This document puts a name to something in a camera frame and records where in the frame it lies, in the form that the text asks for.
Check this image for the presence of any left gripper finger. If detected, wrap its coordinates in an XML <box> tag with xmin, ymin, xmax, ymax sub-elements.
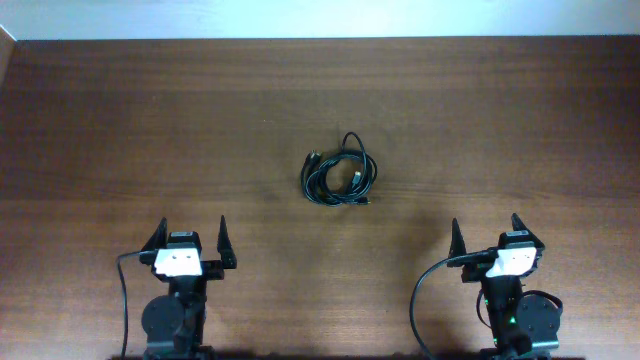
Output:
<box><xmin>139</xmin><ymin>217</ymin><xmax>168</xmax><ymax>264</ymax></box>
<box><xmin>217</xmin><ymin>215</ymin><xmax>237</xmax><ymax>269</ymax></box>

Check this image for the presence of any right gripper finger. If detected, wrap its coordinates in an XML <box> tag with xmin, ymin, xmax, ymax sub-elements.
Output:
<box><xmin>511</xmin><ymin>213</ymin><xmax>545</xmax><ymax>250</ymax></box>
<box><xmin>448</xmin><ymin>218</ymin><xmax>467</xmax><ymax>258</ymax></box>

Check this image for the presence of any black USB cable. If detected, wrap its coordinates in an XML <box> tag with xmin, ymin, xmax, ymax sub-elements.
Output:
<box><xmin>299</xmin><ymin>149</ymin><xmax>374</xmax><ymax>208</ymax></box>
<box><xmin>319</xmin><ymin>131</ymin><xmax>379</xmax><ymax>201</ymax></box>

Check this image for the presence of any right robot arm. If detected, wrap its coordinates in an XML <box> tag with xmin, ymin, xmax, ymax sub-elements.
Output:
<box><xmin>448</xmin><ymin>214</ymin><xmax>563</xmax><ymax>359</ymax></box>

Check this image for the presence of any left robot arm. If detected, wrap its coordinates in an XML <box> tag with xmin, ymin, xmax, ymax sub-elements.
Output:
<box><xmin>139</xmin><ymin>218</ymin><xmax>237</xmax><ymax>360</ymax></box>

